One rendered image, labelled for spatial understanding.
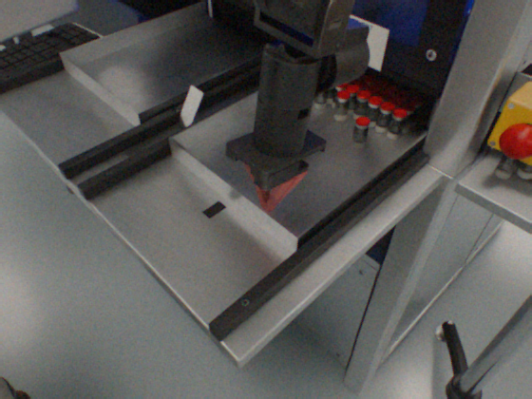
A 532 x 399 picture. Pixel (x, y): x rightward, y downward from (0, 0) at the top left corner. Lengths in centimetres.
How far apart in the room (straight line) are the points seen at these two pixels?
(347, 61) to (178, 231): 29
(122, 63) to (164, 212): 41
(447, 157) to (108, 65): 63
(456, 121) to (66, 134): 58
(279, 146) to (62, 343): 125
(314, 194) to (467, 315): 110
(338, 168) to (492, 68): 23
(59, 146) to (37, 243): 114
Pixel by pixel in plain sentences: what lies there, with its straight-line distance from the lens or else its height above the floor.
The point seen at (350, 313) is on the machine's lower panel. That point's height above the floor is 36.
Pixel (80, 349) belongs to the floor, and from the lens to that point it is 156.
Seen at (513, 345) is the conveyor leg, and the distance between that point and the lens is 110.
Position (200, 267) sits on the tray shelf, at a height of 88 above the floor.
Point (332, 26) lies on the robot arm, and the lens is 40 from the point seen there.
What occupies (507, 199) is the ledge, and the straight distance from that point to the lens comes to 69.
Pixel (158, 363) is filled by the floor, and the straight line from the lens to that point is 147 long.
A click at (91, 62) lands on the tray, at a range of 95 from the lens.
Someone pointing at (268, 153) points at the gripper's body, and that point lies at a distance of 46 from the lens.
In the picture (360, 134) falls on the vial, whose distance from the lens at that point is 67.
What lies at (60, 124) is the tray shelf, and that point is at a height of 88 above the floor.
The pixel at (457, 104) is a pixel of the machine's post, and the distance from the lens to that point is 63.
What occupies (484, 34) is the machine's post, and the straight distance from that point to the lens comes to 59.
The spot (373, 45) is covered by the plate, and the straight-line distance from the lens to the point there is 66.
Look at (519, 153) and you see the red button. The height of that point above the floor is 99.
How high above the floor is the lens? 132
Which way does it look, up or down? 47 degrees down
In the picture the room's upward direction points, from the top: straight up
